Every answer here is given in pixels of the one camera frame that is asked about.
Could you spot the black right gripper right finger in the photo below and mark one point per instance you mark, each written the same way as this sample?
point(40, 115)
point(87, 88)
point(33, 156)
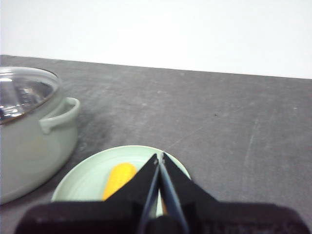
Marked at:
point(231, 219)

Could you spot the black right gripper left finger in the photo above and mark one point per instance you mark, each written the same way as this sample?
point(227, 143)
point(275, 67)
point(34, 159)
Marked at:
point(85, 219)

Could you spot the pale green electric steamer pot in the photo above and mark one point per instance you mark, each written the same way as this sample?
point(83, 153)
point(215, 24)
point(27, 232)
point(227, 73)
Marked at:
point(29, 158)

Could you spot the pale green round plate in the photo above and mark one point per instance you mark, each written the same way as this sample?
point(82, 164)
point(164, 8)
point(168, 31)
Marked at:
point(85, 180)

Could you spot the glass lid with round knob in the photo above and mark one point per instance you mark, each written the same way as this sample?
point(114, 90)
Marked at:
point(26, 90)

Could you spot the yellow corn cob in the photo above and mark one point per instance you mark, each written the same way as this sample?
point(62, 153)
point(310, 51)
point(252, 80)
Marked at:
point(119, 178)

